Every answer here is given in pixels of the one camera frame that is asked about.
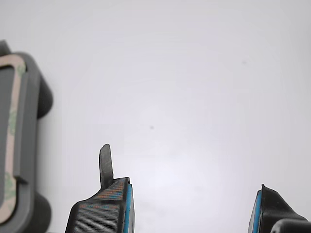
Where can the beige taped rectangular frame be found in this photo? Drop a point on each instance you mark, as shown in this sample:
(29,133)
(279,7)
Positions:
(15,102)

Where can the grey holder plate with rails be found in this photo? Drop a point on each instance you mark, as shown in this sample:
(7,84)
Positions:
(31,121)

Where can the gripper finger with metal tab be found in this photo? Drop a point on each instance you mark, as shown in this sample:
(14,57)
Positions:
(97,216)

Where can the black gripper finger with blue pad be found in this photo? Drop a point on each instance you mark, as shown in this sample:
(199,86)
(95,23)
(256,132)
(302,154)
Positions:
(272,208)

